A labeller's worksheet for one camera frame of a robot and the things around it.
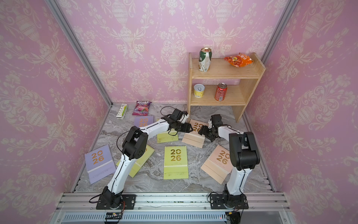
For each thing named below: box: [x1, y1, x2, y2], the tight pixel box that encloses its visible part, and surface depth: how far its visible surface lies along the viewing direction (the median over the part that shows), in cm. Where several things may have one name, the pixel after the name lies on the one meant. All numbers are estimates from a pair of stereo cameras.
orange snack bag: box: [223, 52, 254, 68], surface depth 77 cm
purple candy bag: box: [132, 100, 152, 116], surface depth 115 cm
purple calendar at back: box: [134, 114, 155, 128], surface depth 112 cm
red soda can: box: [214, 82, 228, 102], surface depth 89 cm
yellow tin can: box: [193, 83, 206, 98], surface depth 95 cm
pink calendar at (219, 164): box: [200, 144, 234, 185], surface depth 88 cm
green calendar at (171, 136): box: [156, 128, 179, 144], surface depth 101 cm
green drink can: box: [198, 47, 213, 73], surface depth 73 cm
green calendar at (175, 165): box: [163, 145, 189, 180], surface depth 89 cm
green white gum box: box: [116, 103, 128, 120], surface depth 111 cm
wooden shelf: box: [186, 52, 267, 123], surface depth 82 cm
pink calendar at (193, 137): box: [181, 119, 209, 149], surface depth 102 cm
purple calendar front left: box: [84, 144, 117, 185], surface depth 89 cm
